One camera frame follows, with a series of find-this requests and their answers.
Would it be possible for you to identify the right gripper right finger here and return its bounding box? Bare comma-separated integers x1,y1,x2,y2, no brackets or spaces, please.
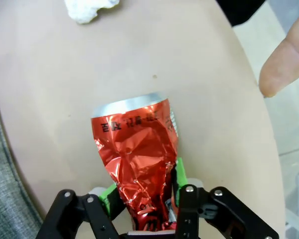
173,156,280,239

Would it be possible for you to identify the white paper ball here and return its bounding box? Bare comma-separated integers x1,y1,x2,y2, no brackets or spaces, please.
64,0,121,25

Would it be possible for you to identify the crushed red drink can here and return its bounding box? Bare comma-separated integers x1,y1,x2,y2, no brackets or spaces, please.
90,92,180,232

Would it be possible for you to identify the grey fabric basket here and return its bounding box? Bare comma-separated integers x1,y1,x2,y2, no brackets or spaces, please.
0,78,44,239

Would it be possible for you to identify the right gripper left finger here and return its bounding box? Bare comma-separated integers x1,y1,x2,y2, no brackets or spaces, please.
36,183,125,239

